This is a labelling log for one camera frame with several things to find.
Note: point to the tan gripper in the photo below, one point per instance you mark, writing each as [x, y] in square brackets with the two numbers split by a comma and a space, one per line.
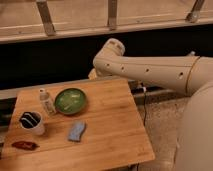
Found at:
[92, 74]

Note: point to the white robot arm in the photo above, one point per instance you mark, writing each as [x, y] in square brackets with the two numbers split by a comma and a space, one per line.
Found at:
[191, 75]

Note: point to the green ceramic bowl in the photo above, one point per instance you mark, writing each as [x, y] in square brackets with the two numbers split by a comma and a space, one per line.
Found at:
[70, 101]

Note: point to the clear plastic bottle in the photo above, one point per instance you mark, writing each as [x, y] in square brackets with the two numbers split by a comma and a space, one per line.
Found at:
[47, 102]

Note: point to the white cup with dark contents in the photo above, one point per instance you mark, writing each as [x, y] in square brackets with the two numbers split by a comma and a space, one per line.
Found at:
[32, 122]

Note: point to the dark red chili pepper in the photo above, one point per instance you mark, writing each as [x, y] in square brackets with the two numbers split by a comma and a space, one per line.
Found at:
[25, 145]

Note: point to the middle metal bracket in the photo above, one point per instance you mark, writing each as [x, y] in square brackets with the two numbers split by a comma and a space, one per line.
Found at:
[112, 14]

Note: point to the metal bracket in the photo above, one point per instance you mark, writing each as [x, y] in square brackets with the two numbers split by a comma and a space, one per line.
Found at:
[45, 17]
[193, 15]
[112, 14]

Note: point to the left metal bracket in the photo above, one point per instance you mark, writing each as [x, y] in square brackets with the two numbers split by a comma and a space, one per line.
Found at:
[45, 17]

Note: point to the right metal bracket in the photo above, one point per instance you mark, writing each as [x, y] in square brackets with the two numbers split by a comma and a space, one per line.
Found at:
[193, 15]

